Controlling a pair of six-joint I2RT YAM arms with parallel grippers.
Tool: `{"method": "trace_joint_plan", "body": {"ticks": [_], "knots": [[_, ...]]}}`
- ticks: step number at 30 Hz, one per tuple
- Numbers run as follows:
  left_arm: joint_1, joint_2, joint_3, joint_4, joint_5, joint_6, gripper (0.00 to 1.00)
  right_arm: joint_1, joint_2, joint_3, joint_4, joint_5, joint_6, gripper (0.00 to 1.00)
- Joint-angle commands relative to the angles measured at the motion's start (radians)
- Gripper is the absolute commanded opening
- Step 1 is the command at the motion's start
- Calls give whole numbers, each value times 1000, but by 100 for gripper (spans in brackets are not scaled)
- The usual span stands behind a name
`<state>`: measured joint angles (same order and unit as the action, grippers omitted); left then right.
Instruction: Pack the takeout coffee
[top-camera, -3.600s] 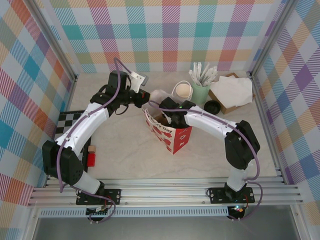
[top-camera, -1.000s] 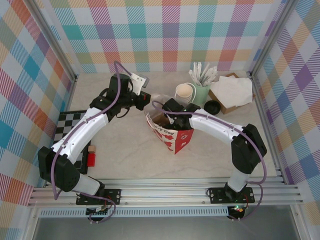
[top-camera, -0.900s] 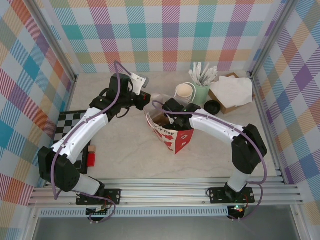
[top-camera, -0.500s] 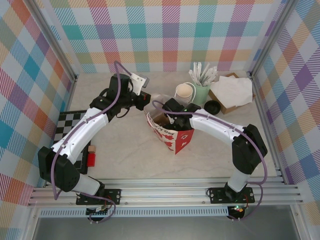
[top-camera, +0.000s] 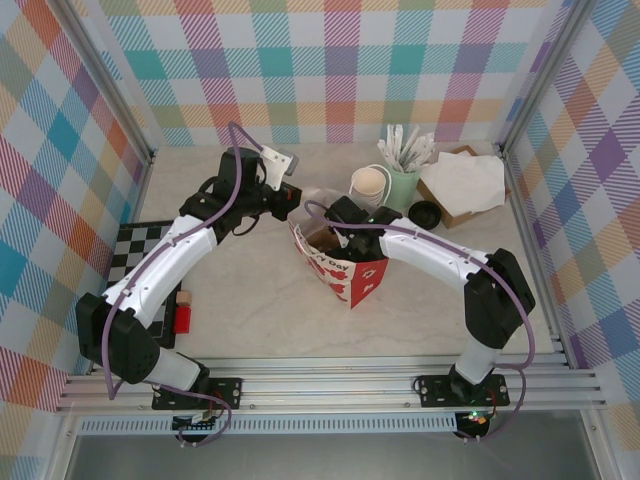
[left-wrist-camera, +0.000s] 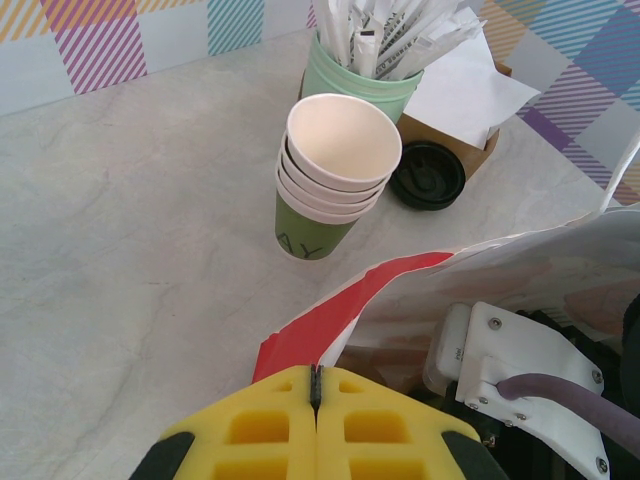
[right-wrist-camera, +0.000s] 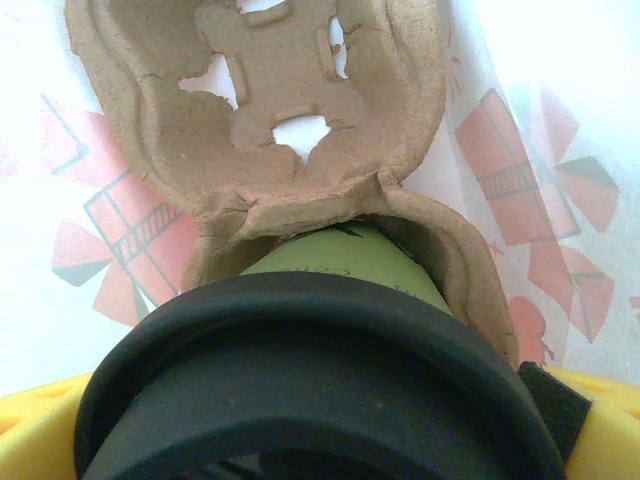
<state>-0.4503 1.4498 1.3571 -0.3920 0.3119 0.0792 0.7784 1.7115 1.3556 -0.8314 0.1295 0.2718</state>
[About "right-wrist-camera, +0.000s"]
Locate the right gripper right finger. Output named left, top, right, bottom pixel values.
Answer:
left=516, top=358, right=640, bottom=480

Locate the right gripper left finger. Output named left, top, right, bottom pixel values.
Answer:
left=0, top=372, right=96, bottom=480

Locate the red white paper gift bag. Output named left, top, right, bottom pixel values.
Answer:
left=0, top=0, right=640, bottom=401

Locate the black plastic cup lid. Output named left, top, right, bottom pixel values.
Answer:
left=73, top=283, right=567, bottom=480

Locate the green paper coffee cup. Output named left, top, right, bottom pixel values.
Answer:
left=239, top=223, right=452, bottom=322

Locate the brown pulp cup carrier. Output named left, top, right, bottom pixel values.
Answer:
left=64, top=0, right=520, bottom=374

